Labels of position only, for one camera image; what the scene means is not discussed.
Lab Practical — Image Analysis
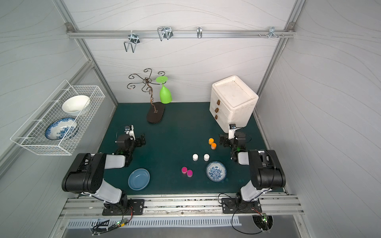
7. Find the white three-drawer cabinet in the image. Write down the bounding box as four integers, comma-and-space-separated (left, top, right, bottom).
209, 75, 259, 133

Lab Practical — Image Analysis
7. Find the pink paint can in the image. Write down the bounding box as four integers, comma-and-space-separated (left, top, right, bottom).
181, 167, 188, 174
187, 170, 193, 178

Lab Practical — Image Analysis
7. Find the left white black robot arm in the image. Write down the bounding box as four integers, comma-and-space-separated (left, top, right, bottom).
62, 134, 146, 210

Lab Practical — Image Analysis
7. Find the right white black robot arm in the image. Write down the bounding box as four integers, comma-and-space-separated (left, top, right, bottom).
219, 132, 286, 205

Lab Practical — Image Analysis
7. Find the white paint can right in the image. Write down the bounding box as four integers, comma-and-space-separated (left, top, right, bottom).
203, 154, 210, 162

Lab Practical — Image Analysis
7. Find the blue white patterned bowl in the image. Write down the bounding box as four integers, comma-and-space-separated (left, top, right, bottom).
205, 161, 227, 182

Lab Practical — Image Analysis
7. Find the plain blue bowl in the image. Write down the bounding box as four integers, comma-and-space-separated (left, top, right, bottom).
128, 168, 150, 191

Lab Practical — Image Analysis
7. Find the brown metal cup rack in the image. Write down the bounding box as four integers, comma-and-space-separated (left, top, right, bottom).
127, 68, 165, 124

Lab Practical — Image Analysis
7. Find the green plastic wine glass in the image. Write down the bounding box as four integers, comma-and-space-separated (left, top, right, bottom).
156, 76, 173, 104

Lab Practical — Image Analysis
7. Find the blue patterned bowl in basket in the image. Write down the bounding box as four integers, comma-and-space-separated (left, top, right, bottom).
45, 118, 78, 140

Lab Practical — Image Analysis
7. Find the white bowl in basket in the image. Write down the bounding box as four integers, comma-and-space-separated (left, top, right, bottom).
62, 95, 90, 116

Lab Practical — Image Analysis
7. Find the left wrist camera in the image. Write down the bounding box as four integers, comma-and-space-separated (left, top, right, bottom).
125, 125, 136, 140

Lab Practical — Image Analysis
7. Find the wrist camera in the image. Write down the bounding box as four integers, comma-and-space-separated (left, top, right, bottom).
125, 125, 136, 140
228, 124, 237, 140

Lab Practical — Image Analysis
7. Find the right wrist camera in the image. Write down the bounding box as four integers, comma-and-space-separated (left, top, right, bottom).
228, 124, 237, 140

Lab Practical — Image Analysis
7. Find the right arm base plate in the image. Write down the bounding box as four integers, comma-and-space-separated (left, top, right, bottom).
220, 198, 262, 214

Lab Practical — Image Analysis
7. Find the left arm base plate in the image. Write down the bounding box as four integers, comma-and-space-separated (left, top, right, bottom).
102, 199, 145, 216

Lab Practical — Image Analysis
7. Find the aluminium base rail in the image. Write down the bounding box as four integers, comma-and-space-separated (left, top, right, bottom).
59, 192, 304, 219

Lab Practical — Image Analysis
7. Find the white wire basket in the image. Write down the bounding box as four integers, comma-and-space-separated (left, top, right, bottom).
11, 80, 105, 156

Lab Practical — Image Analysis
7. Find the black cable right base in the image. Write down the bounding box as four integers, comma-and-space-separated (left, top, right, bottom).
230, 208, 268, 236

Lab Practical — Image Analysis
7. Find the aluminium top rail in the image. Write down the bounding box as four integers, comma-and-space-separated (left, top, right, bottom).
67, 29, 296, 39

